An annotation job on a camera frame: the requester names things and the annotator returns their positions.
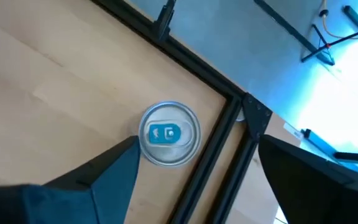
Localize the black tripod stand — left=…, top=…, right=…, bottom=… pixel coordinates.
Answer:
left=300, top=23, right=358, bottom=67

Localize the white table label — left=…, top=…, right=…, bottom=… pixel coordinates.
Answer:
left=284, top=123, right=304, bottom=139

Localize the black aluminium table frame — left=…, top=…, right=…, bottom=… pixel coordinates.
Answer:
left=90, top=0, right=275, bottom=224

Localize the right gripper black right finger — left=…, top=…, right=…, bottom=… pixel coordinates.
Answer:
left=257, top=133, right=358, bottom=224

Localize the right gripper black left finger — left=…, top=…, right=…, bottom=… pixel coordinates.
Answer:
left=0, top=135, right=142, bottom=224

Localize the yellow cable with black plug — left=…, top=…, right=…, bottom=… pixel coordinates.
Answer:
left=320, top=0, right=358, bottom=40

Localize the black desk foot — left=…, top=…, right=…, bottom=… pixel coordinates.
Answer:
left=301, top=128, right=358, bottom=166

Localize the blue silver Red Bull can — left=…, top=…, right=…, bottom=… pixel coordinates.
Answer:
left=137, top=100, right=202, bottom=167

